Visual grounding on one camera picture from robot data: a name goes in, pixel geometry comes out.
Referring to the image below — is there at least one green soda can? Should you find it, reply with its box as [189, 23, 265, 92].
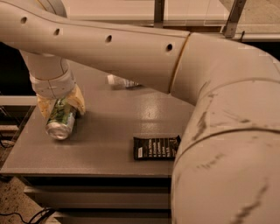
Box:
[45, 99, 76, 140]

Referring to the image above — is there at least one metal shelf frame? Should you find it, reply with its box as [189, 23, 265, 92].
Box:
[62, 0, 280, 42]

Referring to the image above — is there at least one clear plastic water bottle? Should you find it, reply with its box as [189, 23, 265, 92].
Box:
[107, 74, 140, 89]

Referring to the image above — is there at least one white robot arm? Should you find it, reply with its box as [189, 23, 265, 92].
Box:
[0, 0, 280, 224]

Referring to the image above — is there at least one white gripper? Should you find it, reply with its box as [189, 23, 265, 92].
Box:
[30, 70, 86, 118]

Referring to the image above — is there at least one black floor cable left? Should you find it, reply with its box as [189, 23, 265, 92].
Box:
[0, 207, 55, 224]

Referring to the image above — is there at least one black snack bar wrapper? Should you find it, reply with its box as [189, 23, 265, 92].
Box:
[133, 136, 181, 161]

